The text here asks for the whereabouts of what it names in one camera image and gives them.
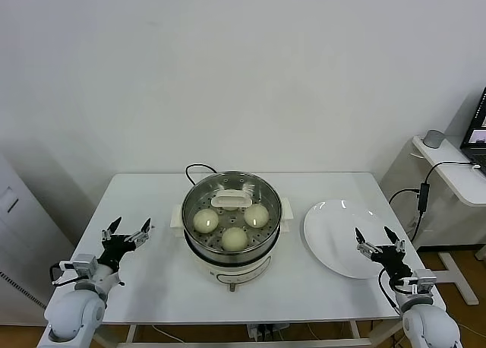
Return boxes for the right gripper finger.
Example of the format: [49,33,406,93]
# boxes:
[383,226,406,255]
[355,226,377,258]

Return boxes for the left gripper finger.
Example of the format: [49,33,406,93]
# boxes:
[127,217,153,250]
[100,217,123,243]

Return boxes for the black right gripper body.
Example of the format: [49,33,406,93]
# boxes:
[371,244,413,283]

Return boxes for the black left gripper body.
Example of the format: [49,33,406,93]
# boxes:
[97,234,138,270]

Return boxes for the round glass pot lid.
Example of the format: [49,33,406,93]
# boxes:
[181,171,282,255]

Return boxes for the perforated steel steamer basket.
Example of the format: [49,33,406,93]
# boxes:
[169,169,295,264]

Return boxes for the round white plate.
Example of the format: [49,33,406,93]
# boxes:
[302,198,396,280]

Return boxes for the white side desk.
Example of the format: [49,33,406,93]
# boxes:
[379,134,486,307]

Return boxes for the white cabinet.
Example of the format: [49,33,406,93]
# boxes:
[0,150,75,326]

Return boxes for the white electric cooker base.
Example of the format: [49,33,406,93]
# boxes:
[172,220,295,294]

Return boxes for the small grey cylinder speaker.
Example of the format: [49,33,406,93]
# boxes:
[423,129,445,150]

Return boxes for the black laptop computer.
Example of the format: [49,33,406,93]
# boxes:
[459,87,486,166]

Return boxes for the white power strip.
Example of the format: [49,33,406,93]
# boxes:
[246,323,289,341]

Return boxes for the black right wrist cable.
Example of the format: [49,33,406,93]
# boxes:
[378,267,403,315]

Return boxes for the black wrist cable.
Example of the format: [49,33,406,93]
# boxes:
[49,262,77,287]
[378,267,403,315]

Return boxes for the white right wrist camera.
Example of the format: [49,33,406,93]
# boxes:
[402,268,437,296]

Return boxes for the black adapter with cables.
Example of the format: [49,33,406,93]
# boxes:
[387,161,478,250]

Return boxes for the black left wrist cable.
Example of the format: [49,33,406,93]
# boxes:
[49,262,77,287]

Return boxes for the black cooker power cord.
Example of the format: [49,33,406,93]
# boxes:
[185,163,217,185]

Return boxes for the white table frame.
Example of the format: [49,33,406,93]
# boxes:
[93,319,409,348]

